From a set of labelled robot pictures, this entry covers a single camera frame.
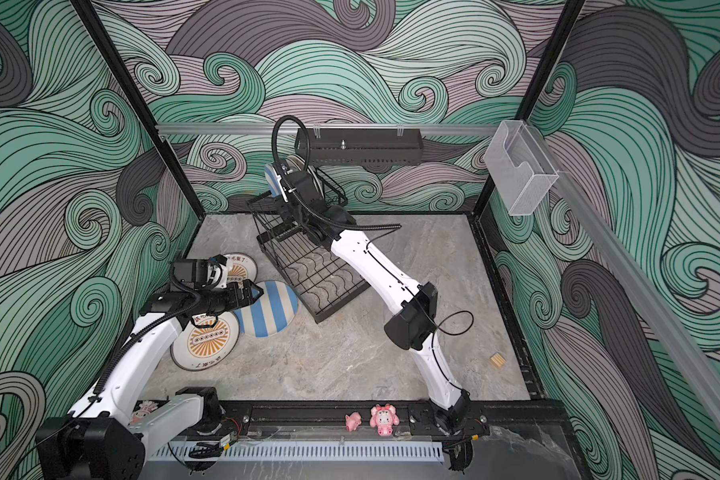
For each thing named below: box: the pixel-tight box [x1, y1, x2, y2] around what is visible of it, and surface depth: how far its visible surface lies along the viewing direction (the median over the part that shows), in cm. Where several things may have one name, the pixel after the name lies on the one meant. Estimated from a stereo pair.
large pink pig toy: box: [370, 404, 400, 437], surface depth 73 cm
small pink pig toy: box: [345, 412, 362, 432], surface depth 73 cm
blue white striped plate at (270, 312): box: [234, 280, 299, 338], surface depth 93 cm
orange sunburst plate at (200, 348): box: [170, 312, 241, 371], surface depth 86 cm
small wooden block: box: [490, 352, 506, 368], surface depth 83 cm
